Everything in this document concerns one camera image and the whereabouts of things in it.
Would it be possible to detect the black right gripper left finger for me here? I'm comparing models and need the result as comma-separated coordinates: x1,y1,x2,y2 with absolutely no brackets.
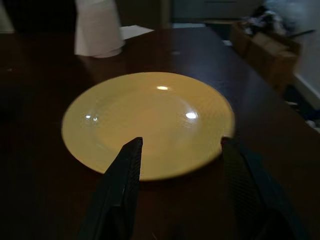
78,136,144,240

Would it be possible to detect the yellow round plate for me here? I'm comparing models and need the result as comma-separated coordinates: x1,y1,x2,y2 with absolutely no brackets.
61,71,236,182

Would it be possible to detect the white paper roll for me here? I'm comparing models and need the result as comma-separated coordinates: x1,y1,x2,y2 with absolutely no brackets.
74,0,126,59

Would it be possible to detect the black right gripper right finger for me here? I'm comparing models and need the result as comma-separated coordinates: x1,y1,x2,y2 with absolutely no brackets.
220,136,312,240

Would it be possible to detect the brown cardboard box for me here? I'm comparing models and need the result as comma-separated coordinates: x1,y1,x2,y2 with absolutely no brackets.
229,21,302,88

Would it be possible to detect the white paper sheet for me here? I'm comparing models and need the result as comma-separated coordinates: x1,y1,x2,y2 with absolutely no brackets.
119,24,155,41

